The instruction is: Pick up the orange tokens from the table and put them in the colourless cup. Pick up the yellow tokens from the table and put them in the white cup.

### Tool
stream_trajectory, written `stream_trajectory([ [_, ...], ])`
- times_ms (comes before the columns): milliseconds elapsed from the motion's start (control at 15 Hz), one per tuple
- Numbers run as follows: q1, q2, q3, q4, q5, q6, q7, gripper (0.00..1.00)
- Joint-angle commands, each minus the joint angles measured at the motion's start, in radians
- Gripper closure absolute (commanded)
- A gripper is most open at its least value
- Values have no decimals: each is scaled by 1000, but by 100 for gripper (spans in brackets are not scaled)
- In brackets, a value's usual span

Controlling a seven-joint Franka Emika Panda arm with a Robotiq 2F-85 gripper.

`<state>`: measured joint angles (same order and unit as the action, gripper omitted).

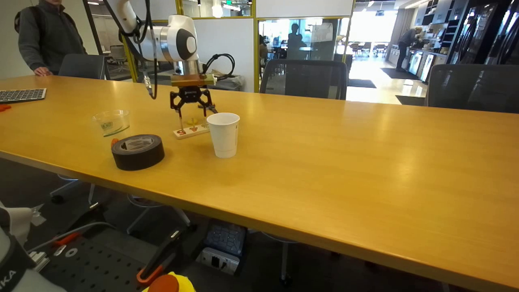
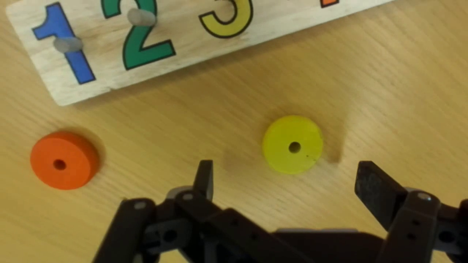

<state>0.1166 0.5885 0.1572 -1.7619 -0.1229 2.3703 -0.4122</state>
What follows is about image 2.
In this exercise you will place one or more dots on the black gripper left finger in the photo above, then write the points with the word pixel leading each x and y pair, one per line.
pixel 162 229

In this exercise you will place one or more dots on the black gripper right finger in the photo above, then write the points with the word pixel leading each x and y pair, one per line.
pixel 419 224

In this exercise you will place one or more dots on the yellow round token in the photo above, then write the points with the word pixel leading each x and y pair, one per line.
pixel 293 144

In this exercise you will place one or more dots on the orange round token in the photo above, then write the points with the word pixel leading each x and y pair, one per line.
pixel 64 161

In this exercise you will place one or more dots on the wooden number peg board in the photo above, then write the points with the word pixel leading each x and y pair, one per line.
pixel 191 46

